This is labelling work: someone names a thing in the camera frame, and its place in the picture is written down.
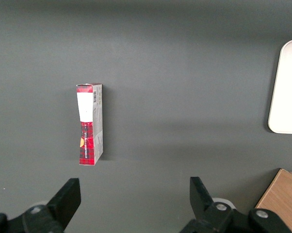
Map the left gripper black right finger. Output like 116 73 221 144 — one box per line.
179 176 292 233

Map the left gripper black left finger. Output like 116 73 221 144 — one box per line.
0 178 82 233

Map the white plastic tray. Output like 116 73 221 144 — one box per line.
267 39 292 135

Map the red plaid cardboard box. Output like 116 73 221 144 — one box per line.
75 83 104 167

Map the wooden board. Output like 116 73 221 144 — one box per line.
255 168 292 233

